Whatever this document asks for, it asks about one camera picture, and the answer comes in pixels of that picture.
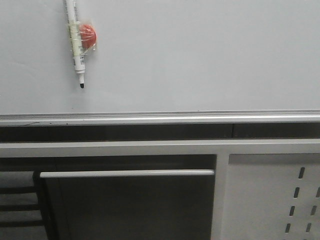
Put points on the red round magnet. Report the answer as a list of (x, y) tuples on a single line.
[(88, 35)]

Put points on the white whiteboard marker pen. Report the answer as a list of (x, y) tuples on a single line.
[(73, 25)]

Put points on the white metal whiteboard stand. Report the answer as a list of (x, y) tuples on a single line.
[(265, 189)]

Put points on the white whiteboard with aluminium frame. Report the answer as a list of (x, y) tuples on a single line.
[(162, 61)]

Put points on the grey panel with white rail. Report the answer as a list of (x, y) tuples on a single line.
[(166, 204)]

